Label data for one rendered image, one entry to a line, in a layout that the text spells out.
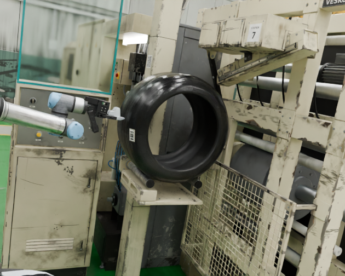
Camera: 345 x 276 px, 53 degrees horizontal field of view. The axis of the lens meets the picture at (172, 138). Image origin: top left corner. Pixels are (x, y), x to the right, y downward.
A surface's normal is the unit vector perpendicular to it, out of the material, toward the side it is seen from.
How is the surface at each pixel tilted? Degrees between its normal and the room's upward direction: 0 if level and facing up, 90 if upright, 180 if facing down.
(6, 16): 90
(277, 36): 90
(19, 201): 90
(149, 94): 63
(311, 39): 72
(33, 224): 90
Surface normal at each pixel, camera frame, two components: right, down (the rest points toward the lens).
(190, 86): 0.41, 0.04
